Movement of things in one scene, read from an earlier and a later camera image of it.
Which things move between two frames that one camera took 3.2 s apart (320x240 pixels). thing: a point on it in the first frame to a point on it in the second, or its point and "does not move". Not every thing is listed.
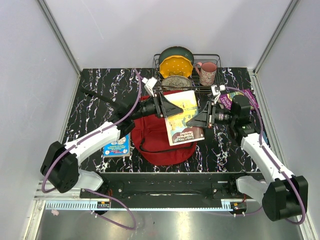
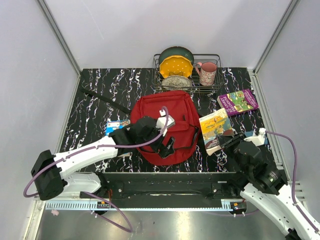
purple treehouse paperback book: (227, 99) does not move
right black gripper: (202, 119) to (226, 140)
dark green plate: (177, 51) does not move
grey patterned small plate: (177, 82) does not move
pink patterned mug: (207, 74) does not move
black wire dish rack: (187, 73) does not move
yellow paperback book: (178, 131) to (216, 124)
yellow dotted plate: (176, 65) does not move
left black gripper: (164, 108) to (164, 150)
